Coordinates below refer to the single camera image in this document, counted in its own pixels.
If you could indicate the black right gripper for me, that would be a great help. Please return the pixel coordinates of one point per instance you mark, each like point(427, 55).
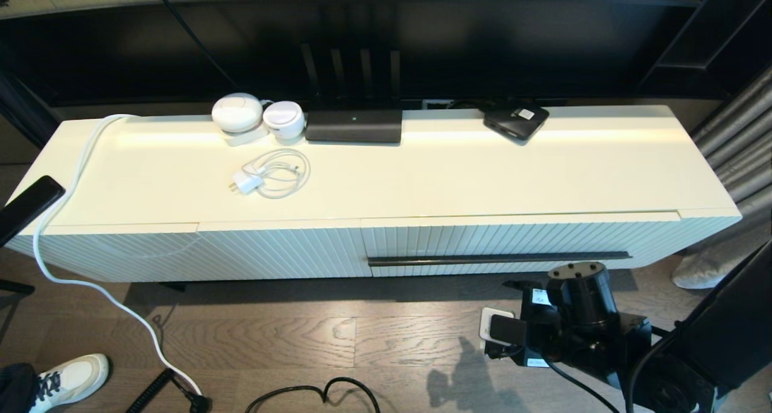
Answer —
point(543, 331)

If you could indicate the white fluted drawer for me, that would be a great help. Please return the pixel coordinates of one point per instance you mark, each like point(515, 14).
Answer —
point(482, 238)

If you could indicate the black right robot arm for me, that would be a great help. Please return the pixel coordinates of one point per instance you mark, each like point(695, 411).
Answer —
point(582, 298)

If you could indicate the white tv cabinet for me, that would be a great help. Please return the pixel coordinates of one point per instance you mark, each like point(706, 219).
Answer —
point(386, 184)

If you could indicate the black set-top box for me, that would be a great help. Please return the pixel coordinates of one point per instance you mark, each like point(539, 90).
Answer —
point(512, 122)

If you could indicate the black router with antennas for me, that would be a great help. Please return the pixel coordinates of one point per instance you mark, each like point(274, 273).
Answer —
point(353, 126)

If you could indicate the black television screen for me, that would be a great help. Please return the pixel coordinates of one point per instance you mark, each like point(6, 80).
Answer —
point(482, 45)

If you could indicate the grey curtain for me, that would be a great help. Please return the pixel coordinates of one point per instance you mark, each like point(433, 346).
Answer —
point(736, 135)

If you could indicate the small white round device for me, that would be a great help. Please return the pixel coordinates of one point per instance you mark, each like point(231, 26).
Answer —
point(283, 120)

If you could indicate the white charger plug adapter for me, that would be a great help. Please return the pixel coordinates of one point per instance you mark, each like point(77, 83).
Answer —
point(246, 182)

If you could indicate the large white dome device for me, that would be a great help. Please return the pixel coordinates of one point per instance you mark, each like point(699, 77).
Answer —
point(236, 112)

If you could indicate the white sneaker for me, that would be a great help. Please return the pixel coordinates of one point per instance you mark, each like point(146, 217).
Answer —
point(72, 380)

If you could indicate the black glossy armrest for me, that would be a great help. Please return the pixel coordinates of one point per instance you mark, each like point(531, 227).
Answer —
point(27, 207)

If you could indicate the black chair leg bar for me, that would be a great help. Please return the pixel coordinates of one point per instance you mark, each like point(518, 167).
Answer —
point(15, 287)

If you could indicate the dark trouser leg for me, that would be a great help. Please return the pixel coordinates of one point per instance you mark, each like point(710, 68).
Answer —
point(17, 389)

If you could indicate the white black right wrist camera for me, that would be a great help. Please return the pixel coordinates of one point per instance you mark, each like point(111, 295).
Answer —
point(500, 328)

